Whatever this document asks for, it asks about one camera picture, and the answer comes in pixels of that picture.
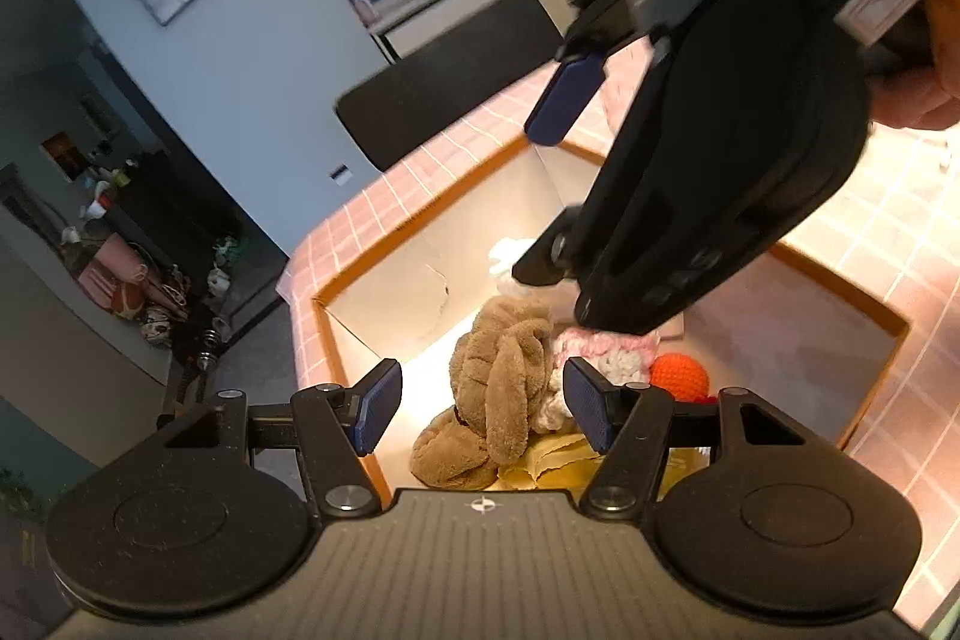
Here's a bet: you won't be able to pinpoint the orange cardboard box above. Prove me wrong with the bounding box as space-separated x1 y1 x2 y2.
309 136 912 513

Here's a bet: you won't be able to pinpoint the pink hanging bags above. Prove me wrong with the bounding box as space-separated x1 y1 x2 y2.
71 231 188 345

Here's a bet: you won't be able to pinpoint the yellow cloth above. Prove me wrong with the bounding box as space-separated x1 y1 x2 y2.
499 434 710 506

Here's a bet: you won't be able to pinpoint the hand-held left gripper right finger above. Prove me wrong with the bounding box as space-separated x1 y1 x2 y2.
562 356 850 522

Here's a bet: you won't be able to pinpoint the dark cabinet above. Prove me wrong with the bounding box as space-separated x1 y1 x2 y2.
97 152 248 281

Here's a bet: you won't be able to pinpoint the orange crochet ball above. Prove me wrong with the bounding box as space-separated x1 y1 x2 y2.
649 353 713 404

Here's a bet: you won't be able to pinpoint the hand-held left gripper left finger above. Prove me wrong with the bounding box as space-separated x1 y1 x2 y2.
161 357 404 522

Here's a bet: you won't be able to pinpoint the pink white knit toy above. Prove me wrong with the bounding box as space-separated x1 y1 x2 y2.
536 325 662 435

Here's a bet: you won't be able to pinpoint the dark framed picture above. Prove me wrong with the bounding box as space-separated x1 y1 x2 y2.
41 131 80 180

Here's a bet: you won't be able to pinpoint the white tissue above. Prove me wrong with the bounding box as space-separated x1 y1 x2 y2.
487 237 541 298

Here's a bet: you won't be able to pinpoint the person's right hand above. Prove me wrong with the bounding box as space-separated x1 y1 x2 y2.
870 0 960 131

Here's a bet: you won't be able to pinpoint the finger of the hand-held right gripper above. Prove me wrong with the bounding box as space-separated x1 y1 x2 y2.
523 49 608 148
512 206 593 289

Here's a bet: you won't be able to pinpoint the white vanity cabinet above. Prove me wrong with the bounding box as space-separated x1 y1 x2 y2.
367 0 522 64

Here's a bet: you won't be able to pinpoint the black chair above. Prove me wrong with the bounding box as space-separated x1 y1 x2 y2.
335 0 563 185

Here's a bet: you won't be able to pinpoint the brown plush toy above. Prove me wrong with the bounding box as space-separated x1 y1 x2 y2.
409 296 556 491

